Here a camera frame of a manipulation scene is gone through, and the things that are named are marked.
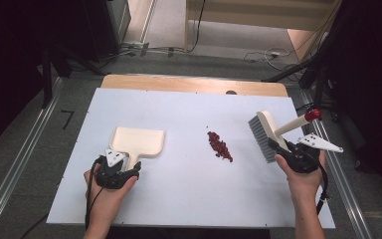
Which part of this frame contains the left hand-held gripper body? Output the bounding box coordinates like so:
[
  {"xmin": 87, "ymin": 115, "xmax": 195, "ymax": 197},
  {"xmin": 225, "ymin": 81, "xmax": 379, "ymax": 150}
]
[{"xmin": 95, "ymin": 148, "xmax": 140, "ymax": 190}]

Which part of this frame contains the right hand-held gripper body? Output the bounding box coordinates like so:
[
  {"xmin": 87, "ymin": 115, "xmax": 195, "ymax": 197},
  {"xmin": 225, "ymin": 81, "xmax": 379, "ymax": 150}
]
[{"xmin": 278, "ymin": 132, "xmax": 344, "ymax": 174}]

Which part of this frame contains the cream plastic dustpan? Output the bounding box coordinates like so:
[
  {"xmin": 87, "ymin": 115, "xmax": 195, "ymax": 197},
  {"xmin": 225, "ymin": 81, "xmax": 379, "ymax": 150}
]
[{"xmin": 108, "ymin": 125, "xmax": 166, "ymax": 170}]

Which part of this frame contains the cream brush with red cap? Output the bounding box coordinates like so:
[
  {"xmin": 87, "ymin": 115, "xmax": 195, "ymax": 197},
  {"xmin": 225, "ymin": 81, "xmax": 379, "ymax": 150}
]
[{"xmin": 248, "ymin": 109, "xmax": 323, "ymax": 164}]

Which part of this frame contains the pile of red beans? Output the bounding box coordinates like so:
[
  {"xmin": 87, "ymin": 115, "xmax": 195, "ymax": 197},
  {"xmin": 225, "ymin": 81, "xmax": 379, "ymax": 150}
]
[{"xmin": 206, "ymin": 130, "xmax": 234, "ymax": 163}]

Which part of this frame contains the person's left hand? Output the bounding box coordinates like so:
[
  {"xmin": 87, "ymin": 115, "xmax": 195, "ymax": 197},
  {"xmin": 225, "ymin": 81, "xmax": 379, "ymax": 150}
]
[{"xmin": 83, "ymin": 168, "xmax": 139, "ymax": 208}]

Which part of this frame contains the person's right hand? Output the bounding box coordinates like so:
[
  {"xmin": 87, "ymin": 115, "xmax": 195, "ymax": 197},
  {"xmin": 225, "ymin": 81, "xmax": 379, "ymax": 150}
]
[{"xmin": 274, "ymin": 151, "xmax": 328, "ymax": 201}]

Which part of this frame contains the white table board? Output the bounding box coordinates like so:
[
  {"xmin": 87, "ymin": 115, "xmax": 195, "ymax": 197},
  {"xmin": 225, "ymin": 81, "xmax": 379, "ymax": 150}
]
[{"xmin": 46, "ymin": 87, "xmax": 336, "ymax": 230}]

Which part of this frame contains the black metal stand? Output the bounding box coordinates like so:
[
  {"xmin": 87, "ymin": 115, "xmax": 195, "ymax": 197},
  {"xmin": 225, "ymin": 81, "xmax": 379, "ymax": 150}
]
[
  {"xmin": 262, "ymin": 49, "xmax": 333, "ymax": 120},
  {"xmin": 41, "ymin": 43, "xmax": 107, "ymax": 109}
]

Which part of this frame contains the light wooden table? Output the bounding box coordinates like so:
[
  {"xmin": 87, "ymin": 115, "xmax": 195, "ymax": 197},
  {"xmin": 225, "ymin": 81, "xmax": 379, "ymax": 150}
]
[{"xmin": 99, "ymin": 73, "xmax": 289, "ymax": 98}]

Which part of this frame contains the dark curtain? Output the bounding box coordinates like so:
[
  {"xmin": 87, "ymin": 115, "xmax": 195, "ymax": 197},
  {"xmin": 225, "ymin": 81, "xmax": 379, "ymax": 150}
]
[
  {"xmin": 0, "ymin": 0, "xmax": 91, "ymax": 157},
  {"xmin": 324, "ymin": 0, "xmax": 382, "ymax": 193}
]

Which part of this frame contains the dark cabinet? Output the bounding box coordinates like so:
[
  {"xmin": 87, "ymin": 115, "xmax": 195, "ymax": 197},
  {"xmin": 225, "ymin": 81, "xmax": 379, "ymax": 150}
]
[{"xmin": 83, "ymin": 0, "xmax": 132, "ymax": 63}]

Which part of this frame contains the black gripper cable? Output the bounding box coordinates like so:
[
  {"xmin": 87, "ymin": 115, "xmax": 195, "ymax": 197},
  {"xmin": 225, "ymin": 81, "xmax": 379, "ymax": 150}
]
[
  {"xmin": 315, "ymin": 162, "xmax": 330, "ymax": 215},
  {"xmin": 85, "ymin": 157, "xmax": 104, "ymax": 231}
]

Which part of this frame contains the aluminium floor rail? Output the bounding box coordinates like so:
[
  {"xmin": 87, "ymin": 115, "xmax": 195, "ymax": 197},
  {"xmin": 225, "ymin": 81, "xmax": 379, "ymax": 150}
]
[
  {"xmin": 299, "ymin": 89, "xmax": 374, "ymax": 239},
  {"xmin": 0, "ymin": 78, "xmax": 64, "ymax": 239}
]

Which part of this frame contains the white floor cable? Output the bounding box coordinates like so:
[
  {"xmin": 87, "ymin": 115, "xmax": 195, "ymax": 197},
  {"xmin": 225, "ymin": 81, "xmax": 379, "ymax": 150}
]
[{"xmin": 243, "ymin": 46, "xmax": 296, "ymax": 72}]

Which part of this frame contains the floor cable bundle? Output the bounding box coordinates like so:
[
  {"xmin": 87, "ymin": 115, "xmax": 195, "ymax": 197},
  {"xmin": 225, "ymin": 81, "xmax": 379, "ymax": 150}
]
[{"xmin": 98, "ymin": 41, "xmax": 187, "ymax": 68}]

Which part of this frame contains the light wooden furniture frame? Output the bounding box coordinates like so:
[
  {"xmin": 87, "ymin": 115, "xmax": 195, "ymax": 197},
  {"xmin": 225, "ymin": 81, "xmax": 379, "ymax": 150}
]
[{"xmin": 184, "ymin": 0, "xmax": 342, "ymax": 63}]

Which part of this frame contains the black hanging cable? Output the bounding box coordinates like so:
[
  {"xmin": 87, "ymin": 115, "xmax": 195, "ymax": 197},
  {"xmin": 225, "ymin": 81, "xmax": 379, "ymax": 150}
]
[{"xmin": 186, "ymin": 0, "xmax": 207, "ymax": 54}]

